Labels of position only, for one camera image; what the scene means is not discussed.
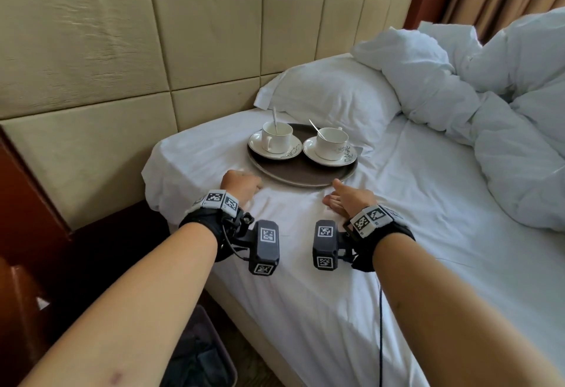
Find white patterned saucer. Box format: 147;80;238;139
302;135;358;168
247;129;303;161

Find white crumpled duvet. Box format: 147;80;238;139
350;6;565;232

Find person's right hand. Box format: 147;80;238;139
322;178;378;220

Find bed with white sheet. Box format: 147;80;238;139
141;106;565;387

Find beige padded headboard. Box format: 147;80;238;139
0;0;427;231

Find thin black cable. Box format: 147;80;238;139
377;271;385;387

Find person's right forearm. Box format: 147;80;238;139
373;232;565;387

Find person's left hand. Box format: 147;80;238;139
220;170;265;209

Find reddish wooden nightstand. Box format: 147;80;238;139
0;125;74;387

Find white teacup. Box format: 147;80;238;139
261;121;294;155
315;127;350;162

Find round brown tray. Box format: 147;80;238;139
246;123;359;189

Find person's left forearm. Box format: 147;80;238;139
19;222;219;387

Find white pillow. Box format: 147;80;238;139
253;53;403;159

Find dark bag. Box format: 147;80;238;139
160;305;239;387

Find black wrist strap with markers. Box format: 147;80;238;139
179;189;244;262
343;204;416;273

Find dark grey wrist camera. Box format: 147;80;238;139
230;219;281;277
312;220;355;272

